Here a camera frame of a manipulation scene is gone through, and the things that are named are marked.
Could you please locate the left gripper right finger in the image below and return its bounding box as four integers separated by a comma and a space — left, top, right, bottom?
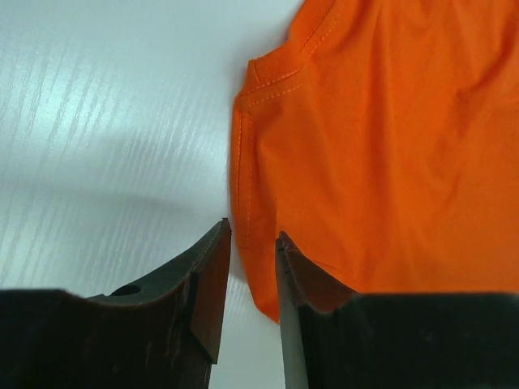
276, 233, 518, 388

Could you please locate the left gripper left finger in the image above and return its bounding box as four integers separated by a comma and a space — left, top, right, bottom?
1, 220, 231, 388

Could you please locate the orange t shirt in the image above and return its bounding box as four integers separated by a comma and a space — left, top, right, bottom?
229, 1, 518, 320

